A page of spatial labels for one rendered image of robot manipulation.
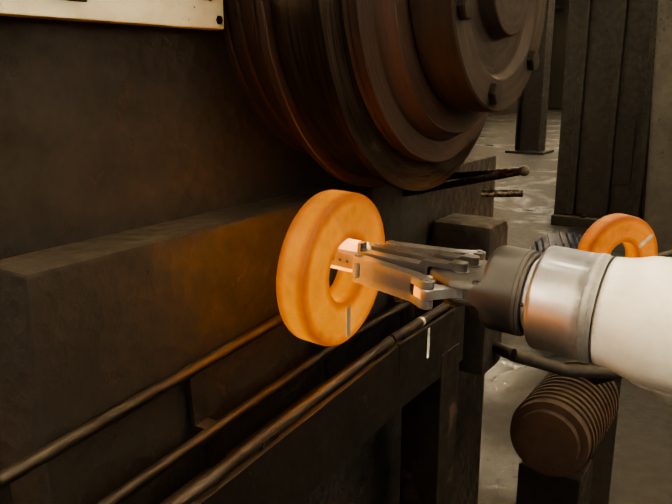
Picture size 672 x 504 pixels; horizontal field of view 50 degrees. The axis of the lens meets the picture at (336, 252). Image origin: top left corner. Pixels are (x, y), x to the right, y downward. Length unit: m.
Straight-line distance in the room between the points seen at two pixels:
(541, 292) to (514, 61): 0.38
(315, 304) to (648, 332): 0.29
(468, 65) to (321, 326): 0.30
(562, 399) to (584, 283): 0.60
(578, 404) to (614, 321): 0.61
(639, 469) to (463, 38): 1.58
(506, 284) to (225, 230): 0.29
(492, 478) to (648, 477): 0.41
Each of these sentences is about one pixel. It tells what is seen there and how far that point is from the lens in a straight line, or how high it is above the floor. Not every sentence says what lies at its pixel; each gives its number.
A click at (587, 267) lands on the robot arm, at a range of 0.59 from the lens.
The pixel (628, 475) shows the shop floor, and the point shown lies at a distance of 2.10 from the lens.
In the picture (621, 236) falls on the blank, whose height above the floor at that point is 0.75.
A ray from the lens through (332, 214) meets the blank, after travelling 0.67.
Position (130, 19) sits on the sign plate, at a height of 1.06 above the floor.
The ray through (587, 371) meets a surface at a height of 0.56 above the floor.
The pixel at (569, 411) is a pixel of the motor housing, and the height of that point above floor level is 0.52.
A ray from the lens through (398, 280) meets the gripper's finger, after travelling 0.63.
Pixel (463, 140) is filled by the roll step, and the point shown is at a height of 0.94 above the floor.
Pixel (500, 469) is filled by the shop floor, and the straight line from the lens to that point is 2.03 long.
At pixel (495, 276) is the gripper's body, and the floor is 0.85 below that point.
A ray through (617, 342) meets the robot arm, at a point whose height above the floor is 0.82.
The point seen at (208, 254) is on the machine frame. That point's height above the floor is 0.85.
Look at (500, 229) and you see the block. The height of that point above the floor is 0.79.
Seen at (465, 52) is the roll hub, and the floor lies 1.04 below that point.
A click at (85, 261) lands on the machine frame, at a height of 0.87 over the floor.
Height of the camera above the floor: 1.02
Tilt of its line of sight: 14 degrees down
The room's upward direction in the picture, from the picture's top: straight up
